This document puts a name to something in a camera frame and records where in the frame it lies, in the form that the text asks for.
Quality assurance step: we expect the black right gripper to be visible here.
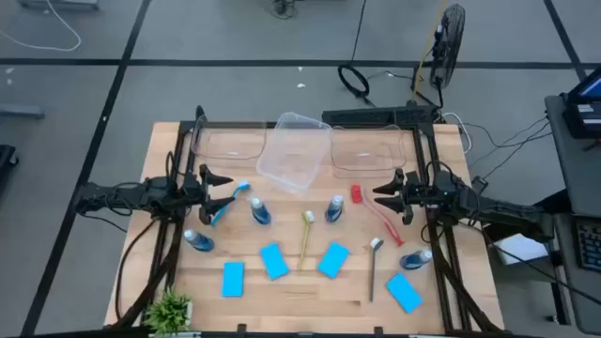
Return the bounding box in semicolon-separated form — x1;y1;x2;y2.
373;167;440;226

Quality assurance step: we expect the shallow clear plastic tray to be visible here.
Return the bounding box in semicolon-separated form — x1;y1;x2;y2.
330;124;408;179
190;115;269;161

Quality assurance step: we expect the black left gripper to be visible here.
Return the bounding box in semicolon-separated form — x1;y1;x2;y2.
181;162;237;226

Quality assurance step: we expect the grey desk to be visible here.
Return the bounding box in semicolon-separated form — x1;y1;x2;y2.
552;213;601;335
544;92;601;220

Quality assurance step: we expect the grey metal bar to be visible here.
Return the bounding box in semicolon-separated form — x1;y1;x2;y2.
0;103;46;120

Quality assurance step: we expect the black perforated box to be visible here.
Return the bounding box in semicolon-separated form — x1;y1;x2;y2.
321;105;441;127

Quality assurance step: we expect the red toothbrush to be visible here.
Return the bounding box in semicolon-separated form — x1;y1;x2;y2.
350;184;406;248

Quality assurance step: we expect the black floor fan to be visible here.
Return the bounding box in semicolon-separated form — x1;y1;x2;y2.
428;3;467;90

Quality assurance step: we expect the black floor object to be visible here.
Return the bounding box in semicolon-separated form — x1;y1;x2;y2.
0;144;20;198

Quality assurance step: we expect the small green potted plant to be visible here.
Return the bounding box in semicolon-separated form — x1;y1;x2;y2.
143;286;194;337

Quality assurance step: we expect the coiled black cable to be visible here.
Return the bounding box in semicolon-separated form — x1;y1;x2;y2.
336;64;377;108

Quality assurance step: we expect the yellow-green dish brush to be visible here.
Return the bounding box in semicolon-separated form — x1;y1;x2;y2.
296;209;316;272

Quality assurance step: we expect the white cable loop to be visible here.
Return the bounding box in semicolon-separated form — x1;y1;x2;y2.
440;111;473;156

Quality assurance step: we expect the blue dish soap bottle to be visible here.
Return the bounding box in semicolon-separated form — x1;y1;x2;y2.
399;249;434;271
249;196;272;226
324;194;346;223
182;228;216;253

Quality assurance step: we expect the blue sponge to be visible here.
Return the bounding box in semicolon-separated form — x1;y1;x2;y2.
258;242;291;282
385;272;424;315
316;241;351;280
221;261;246;299

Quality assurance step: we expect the black keyboard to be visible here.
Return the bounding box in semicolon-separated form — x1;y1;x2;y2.
573;219;601;273

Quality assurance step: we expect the blue dish brush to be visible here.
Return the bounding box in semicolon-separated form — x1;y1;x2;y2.
209;180;253;227

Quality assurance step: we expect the deep clear plastic bin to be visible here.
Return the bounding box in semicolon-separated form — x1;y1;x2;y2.
255;111;333;194

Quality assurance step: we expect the white floor cable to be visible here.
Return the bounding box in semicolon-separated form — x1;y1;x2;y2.
0;0;82;53

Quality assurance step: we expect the black laptop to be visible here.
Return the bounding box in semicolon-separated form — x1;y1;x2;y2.
562;67;601;141

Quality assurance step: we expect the black aluminium table frame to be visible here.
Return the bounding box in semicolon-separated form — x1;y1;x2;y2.
112;106;506;337

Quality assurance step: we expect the grey dish brush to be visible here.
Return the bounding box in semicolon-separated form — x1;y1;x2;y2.
368;237;385;303

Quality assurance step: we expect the black hanging cable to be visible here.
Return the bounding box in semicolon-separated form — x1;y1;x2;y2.
350;0;368;65

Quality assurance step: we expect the black cable bundle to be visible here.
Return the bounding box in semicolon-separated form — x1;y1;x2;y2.
268;0;300;21

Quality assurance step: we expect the white paper sheet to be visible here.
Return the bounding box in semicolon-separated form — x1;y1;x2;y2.
492;233;549;267

